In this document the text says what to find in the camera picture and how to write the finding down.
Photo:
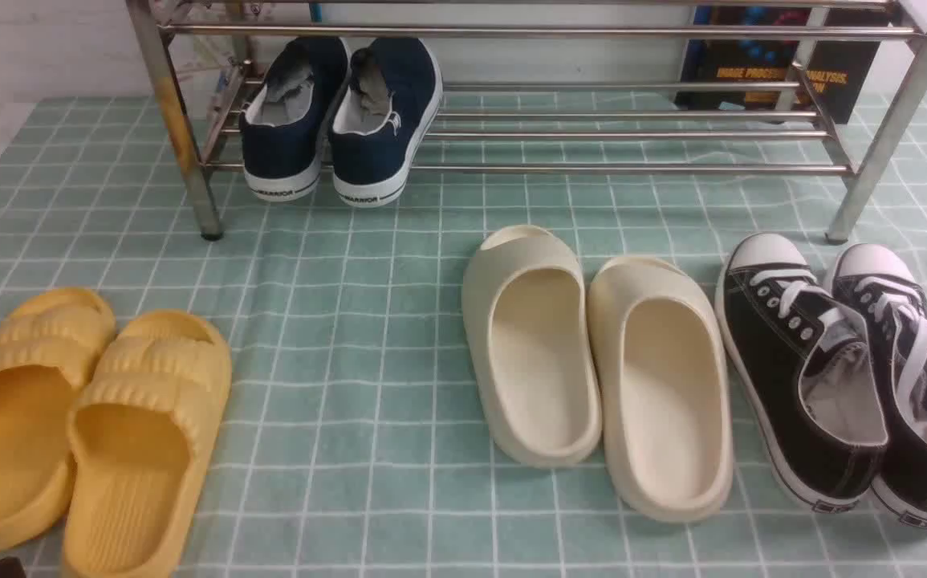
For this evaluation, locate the left yellow rubber slipper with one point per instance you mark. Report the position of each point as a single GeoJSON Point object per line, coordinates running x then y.
{"type": "Point", "coordinates": [49, 348]}

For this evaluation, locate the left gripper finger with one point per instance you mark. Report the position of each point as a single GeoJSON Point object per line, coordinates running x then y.
{"type": "Point", "coordinates": [11, 567]}

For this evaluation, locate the black image processing book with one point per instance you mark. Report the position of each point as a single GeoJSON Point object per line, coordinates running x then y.
{"type": "Point", "coordinates": [837, 70]}

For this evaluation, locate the right yellow rubber slipper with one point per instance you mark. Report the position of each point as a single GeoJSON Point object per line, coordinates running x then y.
{"type": "Point", "coordinates": [142, 434]}

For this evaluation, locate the green checked tablecloth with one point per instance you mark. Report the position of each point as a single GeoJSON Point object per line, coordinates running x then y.
{"type": "Point", "coordinates": [354, 442]}

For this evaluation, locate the right navy canvas sneaker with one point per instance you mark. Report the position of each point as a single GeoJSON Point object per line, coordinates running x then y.
{"type": "Point", "coordinates": [394, 90]}

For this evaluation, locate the steel shoe rack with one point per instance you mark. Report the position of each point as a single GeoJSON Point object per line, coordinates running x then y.
{"type": "Point", "coordinates": [198, 162]}

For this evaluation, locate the black canvas sneaker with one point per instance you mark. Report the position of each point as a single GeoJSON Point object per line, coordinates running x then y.
{"type": "Point", "coordinates": [806, 365]}
{"type": "Point", "coordinates": [874, 281]}

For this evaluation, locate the cream foam slide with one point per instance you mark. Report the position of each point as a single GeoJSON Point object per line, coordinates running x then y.
{"type": "Point", "coordinates": [668, 441]}
{"type": "Point", "coordinates": [524, 308]}

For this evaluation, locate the navy canvas sneaker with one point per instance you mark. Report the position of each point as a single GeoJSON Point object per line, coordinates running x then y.
{"type": "Point", "coordinates": [394, 90]}
{"type": "Point", "coordinates": [282, 124]}

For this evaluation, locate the yellow rubber slipper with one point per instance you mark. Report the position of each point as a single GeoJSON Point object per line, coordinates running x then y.
{"type": "Point", "coordinates": [142, 434]}
{"type": "Point", "coordinates": [49, 348]}

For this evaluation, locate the left navy canvas sneaker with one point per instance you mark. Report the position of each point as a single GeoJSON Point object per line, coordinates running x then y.
{"type": "Point", "coordinates": [282, 124]}

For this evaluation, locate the left cream foam slide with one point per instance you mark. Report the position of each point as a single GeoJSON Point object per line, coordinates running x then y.
{"type": "Point", "coordinates": [524, 308]}

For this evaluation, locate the right cream foam slide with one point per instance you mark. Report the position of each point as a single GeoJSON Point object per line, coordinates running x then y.
{"type": "Point", "coordinates": [668, 441]}

